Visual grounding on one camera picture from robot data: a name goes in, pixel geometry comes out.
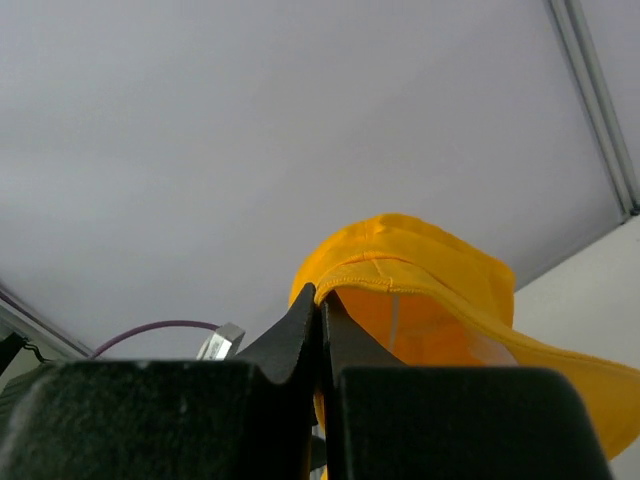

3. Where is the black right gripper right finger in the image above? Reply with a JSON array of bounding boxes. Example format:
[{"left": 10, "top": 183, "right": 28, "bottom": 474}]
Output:
[{"left": 321, "top": 294, "right": 611, "bottom": 479}]

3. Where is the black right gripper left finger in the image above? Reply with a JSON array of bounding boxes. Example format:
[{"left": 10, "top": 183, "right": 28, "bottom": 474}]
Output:
[{"left": 1, "top": 285, "right": 316, "bottom": 479}]

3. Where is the yellow bucket hat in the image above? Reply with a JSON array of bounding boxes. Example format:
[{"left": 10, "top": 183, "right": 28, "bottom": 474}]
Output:
[{"left": 291, "top": 214, "right": 639, "bottom": 466}]

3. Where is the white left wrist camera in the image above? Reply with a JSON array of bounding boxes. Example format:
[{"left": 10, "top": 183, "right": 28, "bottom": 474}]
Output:
[{"left": 196, "top": 323, "right": 245, "bottom": 361}]

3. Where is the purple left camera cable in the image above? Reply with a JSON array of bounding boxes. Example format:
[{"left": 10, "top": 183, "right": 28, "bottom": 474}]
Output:
[{"left": 89, "top": 320, "right": 221, "bottom": 360}]

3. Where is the aluminium frame post left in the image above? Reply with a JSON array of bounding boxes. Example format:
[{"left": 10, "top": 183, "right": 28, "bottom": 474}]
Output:
[{"left": 1, "top": 286, "right": 93, "bottom": 359}]

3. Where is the aluminium frame post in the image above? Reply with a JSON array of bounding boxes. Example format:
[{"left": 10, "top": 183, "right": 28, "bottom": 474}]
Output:
[
  {"left": 546, "top": 1, "right": 639, "bottom": 218},
  {"left": 1, "top": 286, "right": 93, "bottom": 359}
]

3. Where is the aluminium frame post right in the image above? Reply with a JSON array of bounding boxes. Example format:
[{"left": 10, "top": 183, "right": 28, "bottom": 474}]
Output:
[{"left": 546, "top": 1, "right": 639, "bottom": 218}]

